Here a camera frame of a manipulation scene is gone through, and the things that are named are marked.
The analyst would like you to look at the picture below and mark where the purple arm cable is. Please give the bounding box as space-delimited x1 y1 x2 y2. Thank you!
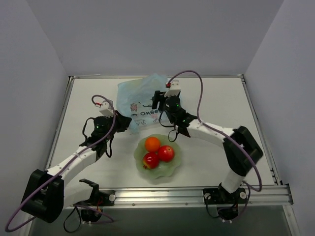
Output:
5 95 116 232
167 70 263 192

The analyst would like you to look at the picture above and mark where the white printed inner bag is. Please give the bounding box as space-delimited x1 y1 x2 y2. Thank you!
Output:
129 99 160 126

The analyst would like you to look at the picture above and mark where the orange fake orange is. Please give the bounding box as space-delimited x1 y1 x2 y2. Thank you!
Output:
144 136 160 152

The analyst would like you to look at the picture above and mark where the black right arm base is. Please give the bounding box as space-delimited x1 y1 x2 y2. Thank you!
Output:
203 186 250 223

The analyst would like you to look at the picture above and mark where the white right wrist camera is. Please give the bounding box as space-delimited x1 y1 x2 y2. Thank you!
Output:
164 79 181 97

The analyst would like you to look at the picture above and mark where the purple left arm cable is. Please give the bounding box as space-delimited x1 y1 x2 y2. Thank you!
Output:
5 95 116 232

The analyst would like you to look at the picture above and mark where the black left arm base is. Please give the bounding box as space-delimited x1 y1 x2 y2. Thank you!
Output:
75 178 116 225

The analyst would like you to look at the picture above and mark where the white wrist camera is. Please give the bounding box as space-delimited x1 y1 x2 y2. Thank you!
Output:
164 79 181 97
99 100 114 118

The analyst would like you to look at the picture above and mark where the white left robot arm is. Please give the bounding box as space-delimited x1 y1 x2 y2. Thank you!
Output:
21 111 132 223

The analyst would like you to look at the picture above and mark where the red fake apple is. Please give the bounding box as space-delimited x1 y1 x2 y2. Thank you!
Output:
157 146 175 162

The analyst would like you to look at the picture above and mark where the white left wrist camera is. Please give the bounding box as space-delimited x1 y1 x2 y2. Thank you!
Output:
99 100 114 118

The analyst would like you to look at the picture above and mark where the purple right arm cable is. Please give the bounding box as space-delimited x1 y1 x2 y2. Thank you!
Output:
167 70 263 192

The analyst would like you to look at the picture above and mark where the light blue plastic bag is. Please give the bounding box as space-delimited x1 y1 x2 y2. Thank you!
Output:
116 74 168 133

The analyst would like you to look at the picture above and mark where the green flower-shaped glass bowl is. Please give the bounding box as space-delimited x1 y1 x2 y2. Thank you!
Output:
133 134 182 180

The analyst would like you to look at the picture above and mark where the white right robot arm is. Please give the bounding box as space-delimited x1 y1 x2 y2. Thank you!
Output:
152 90 263 203

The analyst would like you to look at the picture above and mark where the aluminium front rail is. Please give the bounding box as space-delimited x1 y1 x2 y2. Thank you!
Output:
61 185 294 209

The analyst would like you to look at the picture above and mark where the red fake pomegranate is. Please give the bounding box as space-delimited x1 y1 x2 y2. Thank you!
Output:
142 152 159 170

